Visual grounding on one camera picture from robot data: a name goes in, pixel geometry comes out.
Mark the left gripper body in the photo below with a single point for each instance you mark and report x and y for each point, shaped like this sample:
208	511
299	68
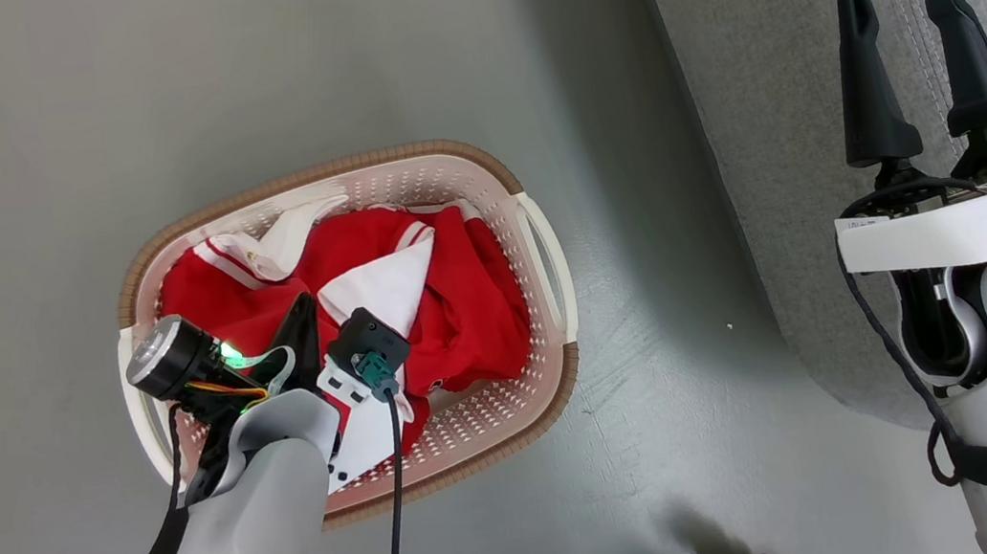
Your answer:
167	357

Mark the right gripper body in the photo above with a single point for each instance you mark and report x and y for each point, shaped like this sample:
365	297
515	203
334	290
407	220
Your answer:
970	229

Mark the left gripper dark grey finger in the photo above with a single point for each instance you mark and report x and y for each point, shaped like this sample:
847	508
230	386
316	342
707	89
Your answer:
304	342

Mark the red garment with white trim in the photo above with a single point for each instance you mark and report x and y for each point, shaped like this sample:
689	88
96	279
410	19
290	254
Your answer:
205	288

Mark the red white sports jersey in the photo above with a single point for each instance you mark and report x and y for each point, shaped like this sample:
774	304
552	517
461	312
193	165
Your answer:
379	288

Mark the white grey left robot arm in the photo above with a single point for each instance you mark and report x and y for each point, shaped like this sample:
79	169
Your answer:
241	544

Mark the cream perforated plastic laundry basket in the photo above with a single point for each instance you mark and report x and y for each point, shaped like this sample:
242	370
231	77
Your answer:
546	308

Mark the grey fabric sofa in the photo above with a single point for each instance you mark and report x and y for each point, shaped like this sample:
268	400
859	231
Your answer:
782	130

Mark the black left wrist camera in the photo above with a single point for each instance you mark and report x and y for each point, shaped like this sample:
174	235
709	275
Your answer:
367	338

